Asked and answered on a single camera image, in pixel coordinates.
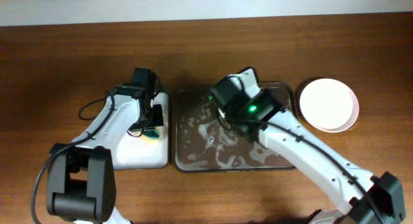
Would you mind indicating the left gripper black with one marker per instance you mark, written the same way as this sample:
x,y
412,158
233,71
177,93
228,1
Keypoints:
x,y
158,120

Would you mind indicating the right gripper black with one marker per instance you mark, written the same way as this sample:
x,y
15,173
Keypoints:
x,y
268,91

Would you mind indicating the green yellow sponge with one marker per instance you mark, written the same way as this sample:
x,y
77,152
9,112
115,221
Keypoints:
x,y
151,135

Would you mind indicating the cream plate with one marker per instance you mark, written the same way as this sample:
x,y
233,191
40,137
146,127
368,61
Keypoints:
x,y
326,103

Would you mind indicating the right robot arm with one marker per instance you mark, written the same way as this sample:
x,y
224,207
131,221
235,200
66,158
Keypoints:
x,y
359,195

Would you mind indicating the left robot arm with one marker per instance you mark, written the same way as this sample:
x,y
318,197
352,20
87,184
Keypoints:
x,y
81,182

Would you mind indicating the small black tray white liner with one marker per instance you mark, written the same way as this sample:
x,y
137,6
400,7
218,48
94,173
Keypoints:
x,y
134,153

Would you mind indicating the large brown tray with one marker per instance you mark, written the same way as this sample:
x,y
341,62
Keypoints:
x,y
203,145

